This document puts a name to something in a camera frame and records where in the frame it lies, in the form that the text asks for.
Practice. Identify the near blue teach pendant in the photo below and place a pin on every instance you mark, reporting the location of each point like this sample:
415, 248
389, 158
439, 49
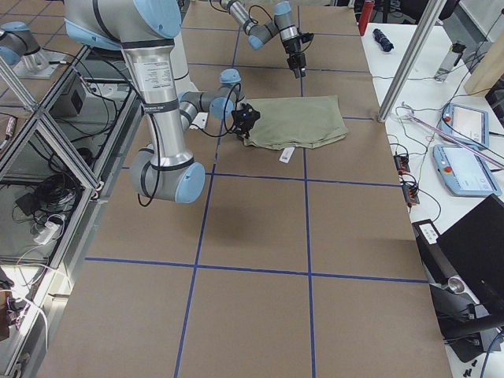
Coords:
464, 173

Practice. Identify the white price tag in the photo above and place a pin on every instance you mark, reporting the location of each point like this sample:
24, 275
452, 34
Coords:
286, 154

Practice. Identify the aluminium frame post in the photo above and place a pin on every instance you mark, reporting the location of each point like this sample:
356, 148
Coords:
422, 32

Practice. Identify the black monitor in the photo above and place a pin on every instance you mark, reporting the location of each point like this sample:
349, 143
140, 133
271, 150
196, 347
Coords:
474, 247

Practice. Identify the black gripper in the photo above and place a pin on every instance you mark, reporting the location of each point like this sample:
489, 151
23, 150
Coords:
292, 49
239, 116

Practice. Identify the blue teach pendant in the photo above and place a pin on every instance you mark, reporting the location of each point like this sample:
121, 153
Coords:
464, 173
466, 124

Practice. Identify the folded dark blue umbrella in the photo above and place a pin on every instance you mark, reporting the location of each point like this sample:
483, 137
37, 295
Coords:
382, 40

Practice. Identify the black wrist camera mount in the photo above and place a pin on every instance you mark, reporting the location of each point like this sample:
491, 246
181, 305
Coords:
246, 110
305, 37

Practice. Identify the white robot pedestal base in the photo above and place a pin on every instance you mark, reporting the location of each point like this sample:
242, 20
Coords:
180, 71

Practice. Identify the olive green long-sleeve shirt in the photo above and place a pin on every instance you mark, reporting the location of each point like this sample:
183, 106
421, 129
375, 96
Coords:
308, 122

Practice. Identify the long metal rod tool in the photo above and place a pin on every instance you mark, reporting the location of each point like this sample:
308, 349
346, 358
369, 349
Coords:
412, 115

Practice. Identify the far blue teach pendant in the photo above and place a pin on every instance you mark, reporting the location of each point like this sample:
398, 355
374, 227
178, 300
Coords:
466, 124

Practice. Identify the clear water bottle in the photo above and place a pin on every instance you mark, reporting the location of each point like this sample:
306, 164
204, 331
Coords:
450, 61

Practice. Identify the orange black connector board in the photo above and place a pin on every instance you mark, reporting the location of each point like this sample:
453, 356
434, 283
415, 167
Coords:
402, 163

